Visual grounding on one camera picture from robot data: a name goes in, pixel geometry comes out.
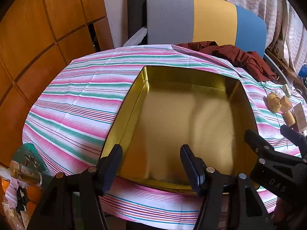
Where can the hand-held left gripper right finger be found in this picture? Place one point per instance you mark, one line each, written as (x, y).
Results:
(191, 170)

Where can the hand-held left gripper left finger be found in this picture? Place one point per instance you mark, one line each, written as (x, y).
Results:
(112, 165)

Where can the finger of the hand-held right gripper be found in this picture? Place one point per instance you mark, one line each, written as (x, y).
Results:
(254, 141)
(290, 134)

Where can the golden tin box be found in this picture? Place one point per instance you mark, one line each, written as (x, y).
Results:
(179, 124)

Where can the wooden ball with drawing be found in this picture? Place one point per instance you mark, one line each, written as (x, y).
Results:
(274, 103)

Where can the wooden side table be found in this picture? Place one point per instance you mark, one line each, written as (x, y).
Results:
(285, 69)

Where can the striped tablecloth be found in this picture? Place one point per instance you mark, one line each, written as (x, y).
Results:
(72, 105)

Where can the orange fruit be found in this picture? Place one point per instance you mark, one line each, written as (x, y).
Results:
(31, 208)
(34, 193)

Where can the maroon cloth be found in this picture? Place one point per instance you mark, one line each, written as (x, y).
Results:
(239, 57)

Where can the glass jar with gold cap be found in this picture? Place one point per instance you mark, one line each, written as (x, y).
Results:
(26, 173)

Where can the printed cardboard box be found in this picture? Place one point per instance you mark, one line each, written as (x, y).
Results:
(279, 48)

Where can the white foam sheet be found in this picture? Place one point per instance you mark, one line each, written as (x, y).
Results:
(136, 37)

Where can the grey yellow blue chair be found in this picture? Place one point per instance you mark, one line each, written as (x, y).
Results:
(168, 19)

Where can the wooden wardrobe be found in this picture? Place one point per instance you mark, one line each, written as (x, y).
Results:
(36, 28)

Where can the black rolled mat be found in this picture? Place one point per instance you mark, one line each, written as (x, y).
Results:
(135, 9)

